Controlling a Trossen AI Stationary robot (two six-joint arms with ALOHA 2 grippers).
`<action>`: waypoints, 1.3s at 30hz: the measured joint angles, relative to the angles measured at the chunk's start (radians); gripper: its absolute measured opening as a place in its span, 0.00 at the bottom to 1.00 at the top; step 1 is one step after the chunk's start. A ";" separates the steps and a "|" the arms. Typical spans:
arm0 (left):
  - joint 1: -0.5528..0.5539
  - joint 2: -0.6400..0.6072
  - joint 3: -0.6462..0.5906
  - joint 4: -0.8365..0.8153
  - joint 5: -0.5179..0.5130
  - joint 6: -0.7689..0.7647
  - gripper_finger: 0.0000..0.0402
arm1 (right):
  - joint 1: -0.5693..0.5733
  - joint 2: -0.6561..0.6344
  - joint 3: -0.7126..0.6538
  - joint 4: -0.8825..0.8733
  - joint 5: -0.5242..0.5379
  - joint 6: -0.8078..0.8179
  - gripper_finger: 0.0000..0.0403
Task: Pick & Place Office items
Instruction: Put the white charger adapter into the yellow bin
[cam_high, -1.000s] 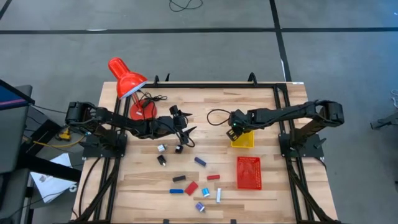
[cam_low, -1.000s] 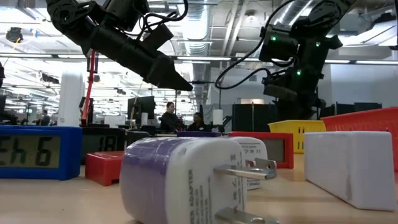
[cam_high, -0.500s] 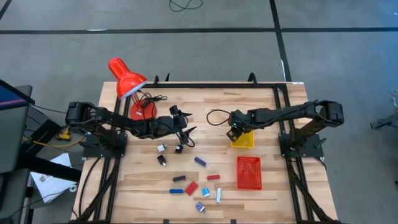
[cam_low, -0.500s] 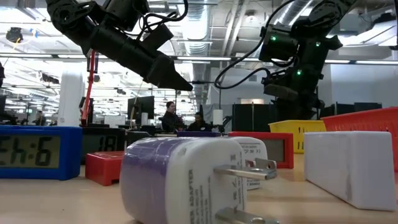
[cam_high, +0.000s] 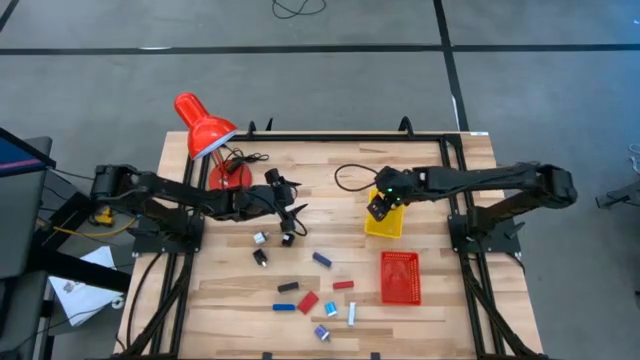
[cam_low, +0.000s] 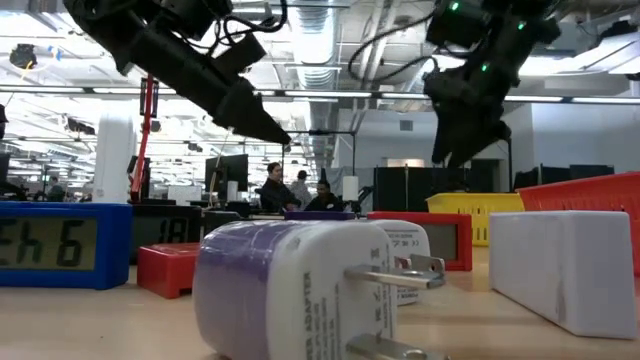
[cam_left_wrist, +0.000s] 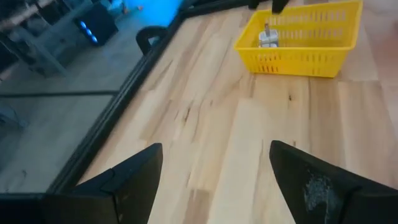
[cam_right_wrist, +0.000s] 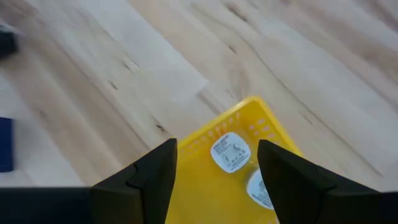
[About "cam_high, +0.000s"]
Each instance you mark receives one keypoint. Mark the yellow plug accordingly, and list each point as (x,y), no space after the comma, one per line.
(104,217)

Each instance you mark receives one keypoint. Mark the monitor with blue screen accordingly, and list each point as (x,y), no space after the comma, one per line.
(20,155)

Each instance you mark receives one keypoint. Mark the black beam stand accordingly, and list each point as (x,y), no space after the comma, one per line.
(75,270)

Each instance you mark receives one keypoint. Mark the bright blue flash drive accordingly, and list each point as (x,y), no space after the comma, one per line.
(284,307)

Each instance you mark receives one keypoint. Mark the red plastic basket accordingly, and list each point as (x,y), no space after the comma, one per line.
(400,277)

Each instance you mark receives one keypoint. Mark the black power adapter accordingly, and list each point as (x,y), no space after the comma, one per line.
(287,240)
(259,257)

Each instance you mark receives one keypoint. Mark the red desk lamp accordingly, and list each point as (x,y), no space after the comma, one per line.
(205,130)

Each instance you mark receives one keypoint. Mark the white tape roll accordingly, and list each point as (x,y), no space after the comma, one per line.
(118,301)

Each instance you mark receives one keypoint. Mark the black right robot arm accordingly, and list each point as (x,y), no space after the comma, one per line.
(480,177)

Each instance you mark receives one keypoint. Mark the wide red flash drive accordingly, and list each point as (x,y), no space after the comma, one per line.
(307,302)

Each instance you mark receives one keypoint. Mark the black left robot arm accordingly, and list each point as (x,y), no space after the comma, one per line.
(165,192)

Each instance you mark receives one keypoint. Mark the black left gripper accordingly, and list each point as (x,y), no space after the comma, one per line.
(260,202)

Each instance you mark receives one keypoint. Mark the navy blue flash drive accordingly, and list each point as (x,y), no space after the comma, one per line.
(322,259)

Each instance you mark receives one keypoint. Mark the white flash drive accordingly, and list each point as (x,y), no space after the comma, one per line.
(351,314)

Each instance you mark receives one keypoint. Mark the white paper sheet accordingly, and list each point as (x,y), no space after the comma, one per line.
(85,300)

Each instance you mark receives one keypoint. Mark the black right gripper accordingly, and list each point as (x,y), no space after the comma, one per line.
(395,182)

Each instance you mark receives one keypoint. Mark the cyan power adapter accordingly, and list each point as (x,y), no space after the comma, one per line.
(330,309)

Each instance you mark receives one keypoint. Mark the grey cabinet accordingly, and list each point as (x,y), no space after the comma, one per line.
(20,225)

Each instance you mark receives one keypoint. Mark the slim red flash drive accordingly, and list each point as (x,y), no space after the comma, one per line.
(343,285)

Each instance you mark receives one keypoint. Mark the black flash drive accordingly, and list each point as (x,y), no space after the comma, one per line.
(288,287)

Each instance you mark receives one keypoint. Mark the yellow plastic basket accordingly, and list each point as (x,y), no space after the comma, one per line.
(392,225)

